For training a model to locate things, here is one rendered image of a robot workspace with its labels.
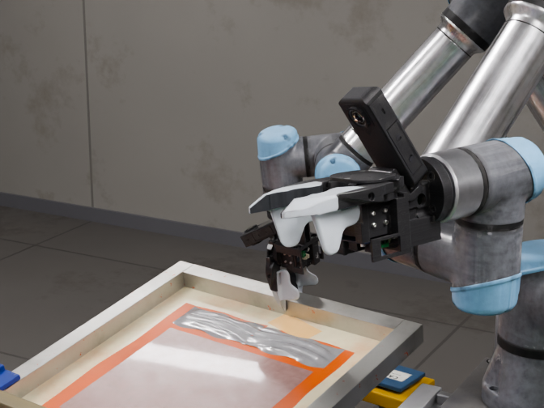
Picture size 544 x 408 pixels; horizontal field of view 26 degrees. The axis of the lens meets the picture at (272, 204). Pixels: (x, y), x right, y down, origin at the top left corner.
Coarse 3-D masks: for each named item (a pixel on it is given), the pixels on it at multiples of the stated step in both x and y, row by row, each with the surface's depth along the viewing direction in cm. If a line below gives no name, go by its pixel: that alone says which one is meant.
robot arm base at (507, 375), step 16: (496, 352) 164; (512, 352) 160; (528, 352) 159; (496, 368) 164; (512, 368) 160; (528, 368) 159; (496, 384) 164; (512, 384) 160; (528, 384) 159; (496, 400) 162; (512, 400) 160; (528, 400) 159
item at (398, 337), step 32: (160, 288) 237; (192, 288) 242; (224, 288) 236; (256, 288) 232; (96, 320) 228; (128, 320) 231; (320, 320) 223; (352, 320) 218; (384, 320) 216; (64, 352) 218; (384, 352) 206; (32, 384) 213; (352, 384) 198
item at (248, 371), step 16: (240, 352) 218; (256, 352) 217; (352, 352) 213; (224, 368) 213; (240, 368) 212; (256, 368) 212; (272, 368) 211; (288, 368) 211; (304, 368) 210; (320, 368) 210; (336, 368) 209; (208, 384) 209; (224, 384) 208; (240, 384) 208; (256, 384) 207; (272, 384) 207; (288, 384) 206; (304, 384) 206; (176, 400) 206; (192, 400) 205; (208, 400) 204; (224, 400) 204; (240, 400) 203; (256, 400) 203; (272, 400) 202; (288, 400) 202
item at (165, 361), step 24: (144, 336) 227; (168, 336) 226; (192, 336) 225; (120, 360) 220; (144, 360) 219; (168, 360) 218; (192, 360) 217; (216, 360) 216; (72, 384) 214; (96, 384) 213; (120, 384) 212; (144, 384) 211; (168, 384) 210; (192, 384) 210
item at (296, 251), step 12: (276, 240) 221; (300, 240) 218; (312, 240) 219; (276, 252) 221; (288, 252) 219; (300, 252) 217; (312, 252) 221; (288, 264) 222; (300, 264) 218; (312, 264) 222
